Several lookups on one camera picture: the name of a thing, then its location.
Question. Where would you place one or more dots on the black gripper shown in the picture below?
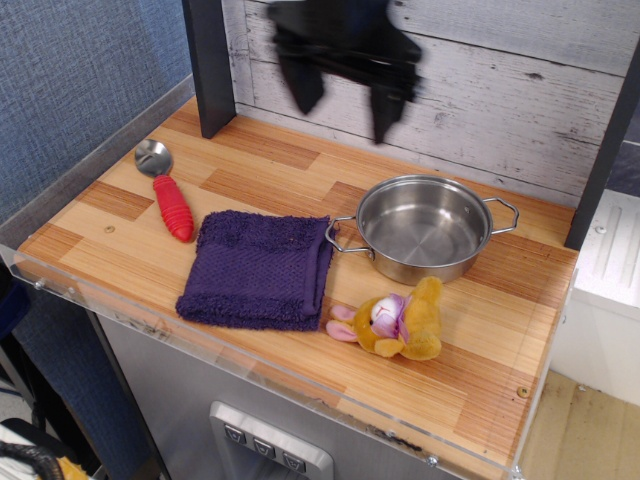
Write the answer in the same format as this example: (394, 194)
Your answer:
(352, 39)

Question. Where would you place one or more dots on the red handled metal spoon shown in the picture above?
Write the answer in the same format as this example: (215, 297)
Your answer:
(153, 159)

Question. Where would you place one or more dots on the purple folded cloth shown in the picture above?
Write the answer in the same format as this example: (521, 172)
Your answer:
(255, 271)

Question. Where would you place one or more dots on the stainless steel pot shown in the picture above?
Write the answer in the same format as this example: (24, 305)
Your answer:
(419, 225)

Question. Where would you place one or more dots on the yellow plush bunny toy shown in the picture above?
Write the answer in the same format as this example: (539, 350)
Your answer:
(409, 326)

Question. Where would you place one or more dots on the white appliance at right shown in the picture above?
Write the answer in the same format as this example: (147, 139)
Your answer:
(597, 342)

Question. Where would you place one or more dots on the silver dispenser panel with buttons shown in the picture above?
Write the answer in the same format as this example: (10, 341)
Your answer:
(267, 445)

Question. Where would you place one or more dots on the clear acrylic edge guard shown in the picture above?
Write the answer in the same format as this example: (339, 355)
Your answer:
(95, 238)

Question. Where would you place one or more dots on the yellow black object bottom left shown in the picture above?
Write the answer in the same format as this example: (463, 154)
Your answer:
(43, 462)

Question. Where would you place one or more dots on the dark grey left post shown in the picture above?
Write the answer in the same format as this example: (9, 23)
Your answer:
(210, 62)

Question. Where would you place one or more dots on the dark grey post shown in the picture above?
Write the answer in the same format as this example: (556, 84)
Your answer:
(210, 62)
(620, 120)

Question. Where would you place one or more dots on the dark grey right post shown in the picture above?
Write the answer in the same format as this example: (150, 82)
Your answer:
(620, 120)

